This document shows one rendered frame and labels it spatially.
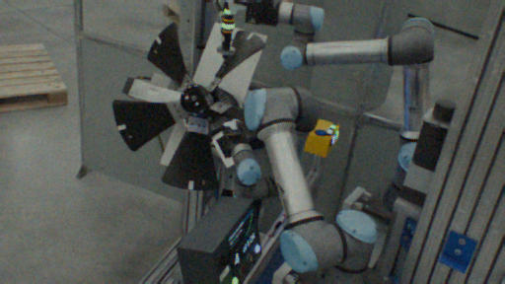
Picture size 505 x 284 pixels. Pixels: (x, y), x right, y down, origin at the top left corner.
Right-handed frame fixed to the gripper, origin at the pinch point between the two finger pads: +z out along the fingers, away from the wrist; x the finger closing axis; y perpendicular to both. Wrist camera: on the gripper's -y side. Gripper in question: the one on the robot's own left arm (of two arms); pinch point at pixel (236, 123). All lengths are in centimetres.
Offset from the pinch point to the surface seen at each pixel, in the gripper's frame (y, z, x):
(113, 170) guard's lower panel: 56, 131, 101
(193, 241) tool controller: 25, -72, -8
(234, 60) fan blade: -3.4, 19.8, -17.4
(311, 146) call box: -34.0, 8.5, 19.9
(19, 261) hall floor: 106, 64, 107
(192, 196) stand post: 16, 27, 52
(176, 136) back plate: 20.9, 32.2, 21.9
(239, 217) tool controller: 12, -65, -9
